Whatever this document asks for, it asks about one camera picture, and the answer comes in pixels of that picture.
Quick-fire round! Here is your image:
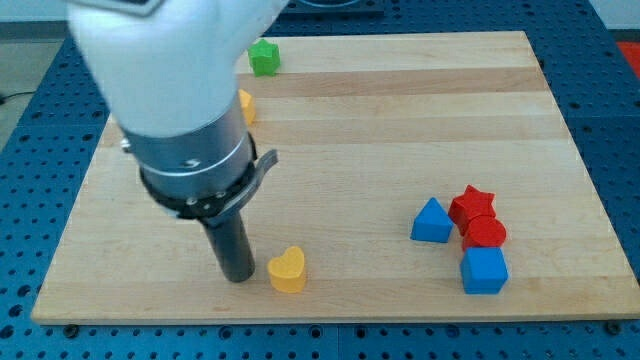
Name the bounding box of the yellow heart block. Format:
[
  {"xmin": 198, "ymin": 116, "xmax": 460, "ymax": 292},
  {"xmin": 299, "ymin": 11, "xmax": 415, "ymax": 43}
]
[{"xmin": 267, "ymin": 246, "xmax": 307, "ymax": 294}]

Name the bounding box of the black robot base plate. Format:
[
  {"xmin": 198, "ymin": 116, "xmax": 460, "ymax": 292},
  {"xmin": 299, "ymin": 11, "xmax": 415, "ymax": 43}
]
[{"xmin": 282, "ymin": 0, "xmax": 386, "ymax": 17}]

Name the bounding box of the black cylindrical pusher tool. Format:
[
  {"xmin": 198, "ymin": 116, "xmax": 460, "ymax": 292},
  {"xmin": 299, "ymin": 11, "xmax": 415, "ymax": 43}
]
[{"xmin": 199, "ymin": 212, "xmax": 255, "ymax": 283}]

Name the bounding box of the blue triangle block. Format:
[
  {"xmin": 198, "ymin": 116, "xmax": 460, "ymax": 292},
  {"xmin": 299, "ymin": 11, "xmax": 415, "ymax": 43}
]
[{"xmin": 410, "ymin": 197, "xmax": 454, "ymax": 243}]

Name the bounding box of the red star block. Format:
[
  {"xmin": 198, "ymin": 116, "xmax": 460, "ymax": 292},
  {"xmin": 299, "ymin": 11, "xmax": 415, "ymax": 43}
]
[{"xmin": 448, "ymin": 185, "xmax": 496, "ymax": 236}]

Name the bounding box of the yellow block behind arm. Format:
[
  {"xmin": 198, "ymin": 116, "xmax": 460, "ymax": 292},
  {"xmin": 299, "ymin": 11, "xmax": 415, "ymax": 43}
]
[{"xmin": 239, "ymin": 89, "xmax": 256, "ymax": 126}]

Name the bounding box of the green star block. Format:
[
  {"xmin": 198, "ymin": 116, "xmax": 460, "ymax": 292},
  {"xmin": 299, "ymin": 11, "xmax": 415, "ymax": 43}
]
[{"xmin": 248, "ymin": 39, "xmax": 281, "ymax": 77}]

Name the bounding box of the black cable on floor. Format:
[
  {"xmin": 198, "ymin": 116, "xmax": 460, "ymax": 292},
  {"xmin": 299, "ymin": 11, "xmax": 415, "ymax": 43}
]
[{"xmin": 0, "ymin": 90, "xmax": 36, "ymax": 106}]

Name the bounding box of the wooden board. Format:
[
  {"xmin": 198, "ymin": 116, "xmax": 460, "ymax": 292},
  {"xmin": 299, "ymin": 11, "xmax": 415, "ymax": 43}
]
[{"xmin": 32, "ymin": 32, "xmax": 639, "ymax": 325}]

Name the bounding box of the red cylinder block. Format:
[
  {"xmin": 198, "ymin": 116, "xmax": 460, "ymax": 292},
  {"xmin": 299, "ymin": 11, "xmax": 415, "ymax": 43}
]
[{"xmin": 461, "ymin": 216, "xmax": 507, "ymax": 251}]

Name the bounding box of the blue cube block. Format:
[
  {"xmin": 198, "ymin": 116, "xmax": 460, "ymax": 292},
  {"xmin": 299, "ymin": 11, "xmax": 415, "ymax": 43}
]
[{"xmin": 460, "ymin": 247, "xmax": 509, "ymax": 295}]

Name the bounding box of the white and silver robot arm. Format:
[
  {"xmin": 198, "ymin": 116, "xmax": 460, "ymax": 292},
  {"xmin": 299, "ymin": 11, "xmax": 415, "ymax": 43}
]
[{"xmin": 67, "ymin": 0, "xmax": 287, "ymax": 219}]

